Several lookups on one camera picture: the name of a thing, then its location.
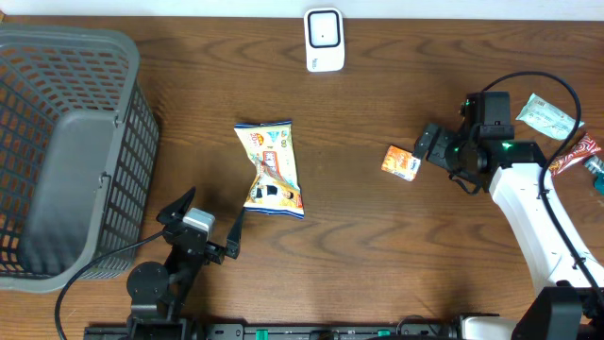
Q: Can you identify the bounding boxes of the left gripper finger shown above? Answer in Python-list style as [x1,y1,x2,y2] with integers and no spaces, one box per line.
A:
[156,187,196,225]
[226,209,245,259]

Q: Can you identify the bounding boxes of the grey plastic basket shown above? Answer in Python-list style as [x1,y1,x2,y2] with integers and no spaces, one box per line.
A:
[1,24,159,293]

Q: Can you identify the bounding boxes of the teal mouthwash bottle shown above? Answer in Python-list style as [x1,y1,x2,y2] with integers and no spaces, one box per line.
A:
[584,156,604,195]

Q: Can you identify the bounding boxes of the red orange chocolate bar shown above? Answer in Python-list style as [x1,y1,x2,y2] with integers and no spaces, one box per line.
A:
[548,132,602,177]

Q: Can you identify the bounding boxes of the orange tissue box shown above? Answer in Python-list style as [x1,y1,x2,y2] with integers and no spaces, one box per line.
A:
[381,145,421,181]

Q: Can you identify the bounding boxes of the white barcode scanner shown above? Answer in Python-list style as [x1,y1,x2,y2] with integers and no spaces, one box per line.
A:
[303,8,345,73]

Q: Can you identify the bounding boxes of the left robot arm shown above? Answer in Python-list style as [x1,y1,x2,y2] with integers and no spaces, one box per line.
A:
[126,188,244,340]

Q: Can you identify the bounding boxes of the yellow snack bag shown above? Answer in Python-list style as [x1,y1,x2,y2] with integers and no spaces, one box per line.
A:
[234,120,305,219]

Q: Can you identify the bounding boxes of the light blue tissue pack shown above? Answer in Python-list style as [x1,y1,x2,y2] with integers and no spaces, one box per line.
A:
[515,93,576,141]

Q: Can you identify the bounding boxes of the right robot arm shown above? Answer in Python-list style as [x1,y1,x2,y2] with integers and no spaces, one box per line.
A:
[413,92,603,339]

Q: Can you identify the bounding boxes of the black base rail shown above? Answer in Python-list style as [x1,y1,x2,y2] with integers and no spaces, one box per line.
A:
[83,321,459,340]

